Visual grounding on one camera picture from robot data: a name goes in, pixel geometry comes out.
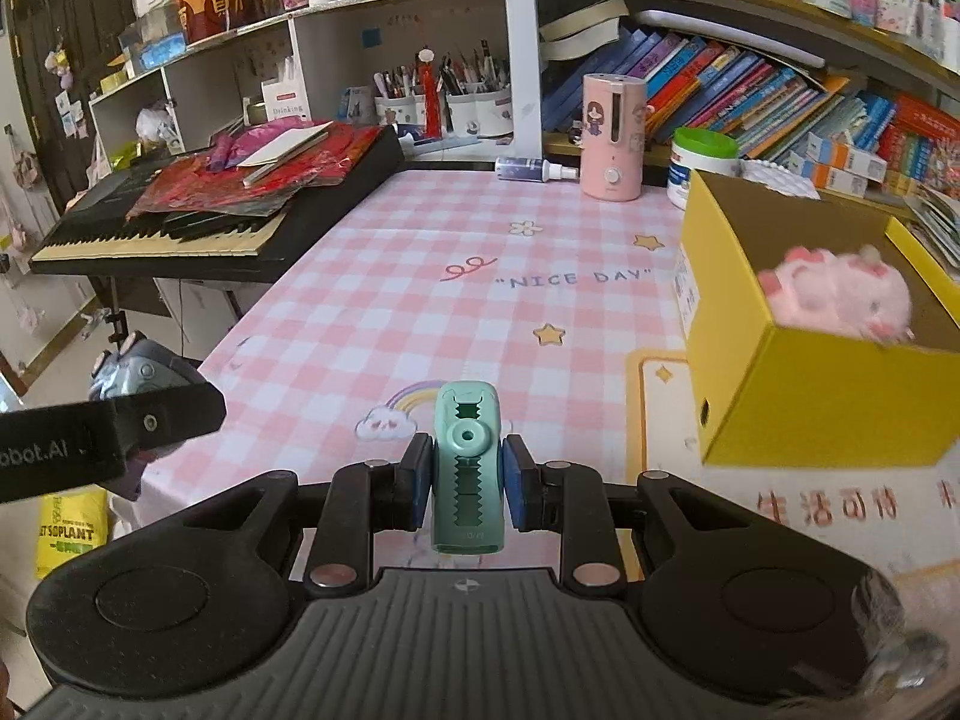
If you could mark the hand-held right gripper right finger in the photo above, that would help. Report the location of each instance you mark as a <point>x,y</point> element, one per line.
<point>514,484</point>

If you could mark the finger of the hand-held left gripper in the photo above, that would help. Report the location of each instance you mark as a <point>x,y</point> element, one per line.
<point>172,416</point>

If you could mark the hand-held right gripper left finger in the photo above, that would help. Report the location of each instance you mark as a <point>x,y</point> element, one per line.
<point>425,487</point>

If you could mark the grey plush toy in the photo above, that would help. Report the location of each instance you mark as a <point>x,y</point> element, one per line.
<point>142,369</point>

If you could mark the yellow cardboard box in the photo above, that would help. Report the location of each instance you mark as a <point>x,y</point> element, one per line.
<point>810,405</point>

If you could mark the pink paw plush toy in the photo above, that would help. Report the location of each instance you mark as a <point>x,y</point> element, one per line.
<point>832,292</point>

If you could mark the yellow plastic bag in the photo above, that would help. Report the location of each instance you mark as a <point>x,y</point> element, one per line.
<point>71,532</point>

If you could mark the black keyboard stand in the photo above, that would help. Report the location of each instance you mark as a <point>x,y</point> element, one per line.
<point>116,315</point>

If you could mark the pink checkered tablecloth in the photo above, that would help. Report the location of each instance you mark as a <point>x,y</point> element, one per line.
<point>450,330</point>

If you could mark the black electronic keyboard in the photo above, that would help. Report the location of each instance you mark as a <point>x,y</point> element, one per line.
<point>105,206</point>

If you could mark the red glossy paper sheets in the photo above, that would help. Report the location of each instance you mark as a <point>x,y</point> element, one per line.
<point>202,191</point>

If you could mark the purple foil wrapper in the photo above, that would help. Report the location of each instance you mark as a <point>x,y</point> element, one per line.
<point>232,146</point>

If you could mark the white plastic bag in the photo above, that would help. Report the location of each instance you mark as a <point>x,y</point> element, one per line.
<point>157,124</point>

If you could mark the white booklet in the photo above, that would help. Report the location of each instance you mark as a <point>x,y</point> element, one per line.
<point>289,141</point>

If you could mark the dark spray bottle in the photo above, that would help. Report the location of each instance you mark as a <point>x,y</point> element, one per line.
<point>525,169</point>

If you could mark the white box red label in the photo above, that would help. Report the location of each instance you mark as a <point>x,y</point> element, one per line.
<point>286,99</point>

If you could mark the pink humidifier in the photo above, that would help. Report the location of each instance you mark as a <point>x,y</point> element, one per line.
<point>611,150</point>

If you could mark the white jar green lid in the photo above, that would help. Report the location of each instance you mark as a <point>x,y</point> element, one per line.
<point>697,172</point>

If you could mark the blue package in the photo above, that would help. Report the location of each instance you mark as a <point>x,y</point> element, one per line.
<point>161,52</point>

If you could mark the large white pen holder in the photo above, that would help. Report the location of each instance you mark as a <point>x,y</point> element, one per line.
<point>480,112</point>

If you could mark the small white pen holder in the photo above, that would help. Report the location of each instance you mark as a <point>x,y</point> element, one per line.
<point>394,111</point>

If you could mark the red tube white cap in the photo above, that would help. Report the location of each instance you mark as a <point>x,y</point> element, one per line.
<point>429,97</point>

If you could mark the bunch of pens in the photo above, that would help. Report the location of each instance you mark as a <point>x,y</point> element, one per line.
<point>472,75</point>

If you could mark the white shelf unit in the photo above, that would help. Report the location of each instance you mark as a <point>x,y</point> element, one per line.
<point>337,37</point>

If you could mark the dark door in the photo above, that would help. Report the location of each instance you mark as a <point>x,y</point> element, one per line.
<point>67,15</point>

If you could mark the white pillar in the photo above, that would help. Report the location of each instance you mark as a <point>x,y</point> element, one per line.
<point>521,52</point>

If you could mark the row of colourful books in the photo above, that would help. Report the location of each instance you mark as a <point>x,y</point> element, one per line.
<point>720,90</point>

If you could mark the stack of blue white boxes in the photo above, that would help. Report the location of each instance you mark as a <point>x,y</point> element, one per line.
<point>840,161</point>

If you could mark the thick cream-paged book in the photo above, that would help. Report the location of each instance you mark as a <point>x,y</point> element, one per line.
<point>581,26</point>

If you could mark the white rolled paper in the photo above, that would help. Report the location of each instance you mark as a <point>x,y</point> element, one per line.
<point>720,34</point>

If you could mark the stack of magazines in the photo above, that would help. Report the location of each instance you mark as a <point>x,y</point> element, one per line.
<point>937,221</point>

